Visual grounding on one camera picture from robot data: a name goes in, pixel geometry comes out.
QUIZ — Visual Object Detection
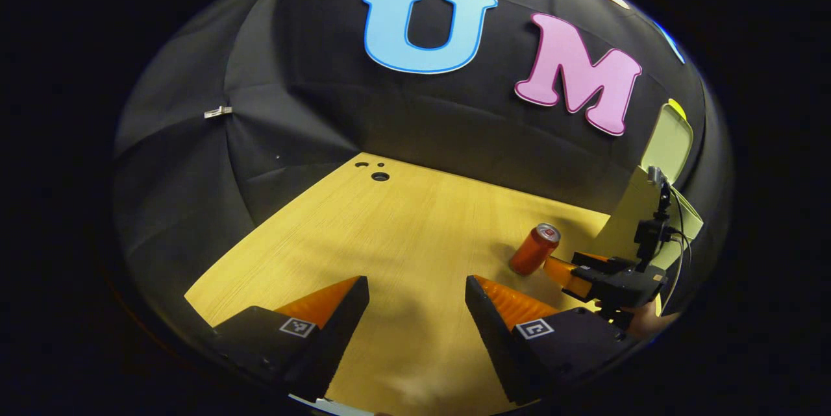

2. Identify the green desktop garbage bin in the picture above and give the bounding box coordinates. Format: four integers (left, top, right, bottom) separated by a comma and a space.
588, 103, 705, 316

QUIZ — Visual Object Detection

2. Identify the orange pop can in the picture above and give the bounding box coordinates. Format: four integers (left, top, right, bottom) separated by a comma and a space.
510, 223, 561, 276

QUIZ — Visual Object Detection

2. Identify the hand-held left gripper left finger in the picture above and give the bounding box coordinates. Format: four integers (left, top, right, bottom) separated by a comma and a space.
214, 275, 369, 402

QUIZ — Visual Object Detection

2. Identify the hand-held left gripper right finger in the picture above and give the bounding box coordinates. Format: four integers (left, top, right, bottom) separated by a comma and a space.
465, 275, 627, 404

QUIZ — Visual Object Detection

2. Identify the black backdrop cloth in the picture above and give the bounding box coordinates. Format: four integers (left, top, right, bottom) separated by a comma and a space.
114, 0, 734, 339

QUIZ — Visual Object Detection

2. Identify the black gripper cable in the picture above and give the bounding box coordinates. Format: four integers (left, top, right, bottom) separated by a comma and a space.
667, 186, 694, 300

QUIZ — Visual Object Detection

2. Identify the wooden desktop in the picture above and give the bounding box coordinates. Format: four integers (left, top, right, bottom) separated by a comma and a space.
185, 152, 663, 415

